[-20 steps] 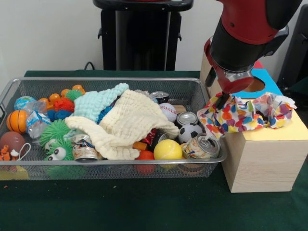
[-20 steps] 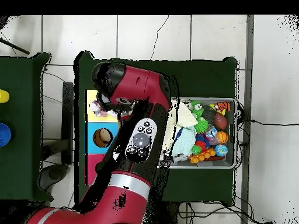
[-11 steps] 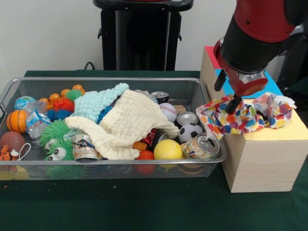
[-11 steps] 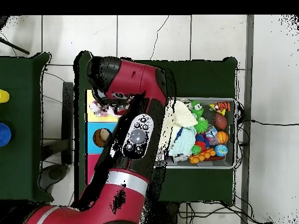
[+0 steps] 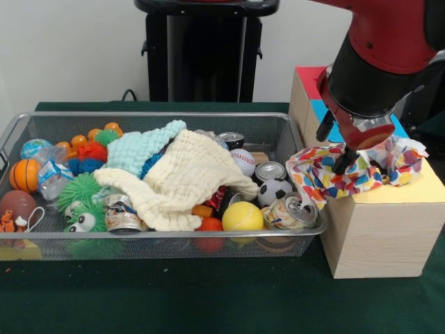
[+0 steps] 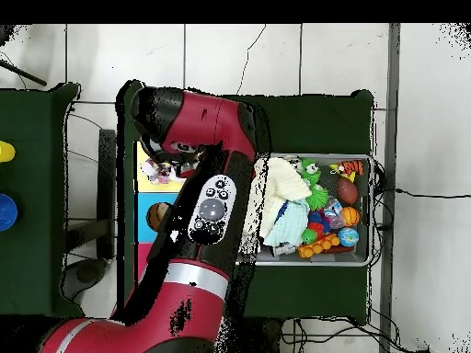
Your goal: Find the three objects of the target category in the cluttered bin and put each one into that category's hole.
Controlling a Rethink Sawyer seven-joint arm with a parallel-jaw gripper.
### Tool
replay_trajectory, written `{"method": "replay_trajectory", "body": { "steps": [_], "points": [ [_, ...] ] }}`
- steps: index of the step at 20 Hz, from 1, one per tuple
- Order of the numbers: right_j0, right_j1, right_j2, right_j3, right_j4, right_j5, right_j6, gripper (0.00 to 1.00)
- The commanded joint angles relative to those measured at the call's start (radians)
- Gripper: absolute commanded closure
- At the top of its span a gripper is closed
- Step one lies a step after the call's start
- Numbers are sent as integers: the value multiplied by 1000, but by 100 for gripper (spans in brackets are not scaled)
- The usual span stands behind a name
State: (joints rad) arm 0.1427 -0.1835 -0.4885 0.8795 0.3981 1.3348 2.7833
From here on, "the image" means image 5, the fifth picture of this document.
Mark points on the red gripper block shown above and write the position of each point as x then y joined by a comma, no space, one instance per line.
365,135

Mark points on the colourful polka-dot cloth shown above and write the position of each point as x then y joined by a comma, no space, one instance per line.
320,177

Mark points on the cream knitted cloth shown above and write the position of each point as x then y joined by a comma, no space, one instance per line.
187,174

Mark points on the crushed clear plastic bottle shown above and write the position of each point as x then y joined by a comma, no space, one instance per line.
52,177

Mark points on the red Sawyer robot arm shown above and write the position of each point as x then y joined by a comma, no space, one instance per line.
382,52

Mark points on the wooden box with three holes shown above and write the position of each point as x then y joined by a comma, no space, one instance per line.
382,236

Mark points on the shallow mesh bin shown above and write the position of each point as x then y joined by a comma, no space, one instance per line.
156,247

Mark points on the silver drink can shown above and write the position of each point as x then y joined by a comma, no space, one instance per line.
269,171

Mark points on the black and white soccer ball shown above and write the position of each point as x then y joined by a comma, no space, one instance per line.
274,192

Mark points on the printed drink can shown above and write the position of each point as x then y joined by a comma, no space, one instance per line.
288,215

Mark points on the white baseball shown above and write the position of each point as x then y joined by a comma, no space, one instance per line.
243,161

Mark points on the dark green tablecloth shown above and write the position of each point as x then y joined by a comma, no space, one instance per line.
437,128
208,295

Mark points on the yellow tennis ball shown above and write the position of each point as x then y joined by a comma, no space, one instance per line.
242,216

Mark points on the small red ball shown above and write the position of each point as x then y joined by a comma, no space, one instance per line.
210,224

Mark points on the light blue knitted cloth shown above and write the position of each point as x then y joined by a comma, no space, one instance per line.
135,146

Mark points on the blue green globe ball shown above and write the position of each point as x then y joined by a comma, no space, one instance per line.
33,149

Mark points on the orange mini basketball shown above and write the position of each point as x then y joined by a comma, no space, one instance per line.
23,175

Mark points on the brown mini football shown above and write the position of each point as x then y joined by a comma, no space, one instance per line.
17,205

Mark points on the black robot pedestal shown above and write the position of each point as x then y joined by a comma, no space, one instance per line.
201,62

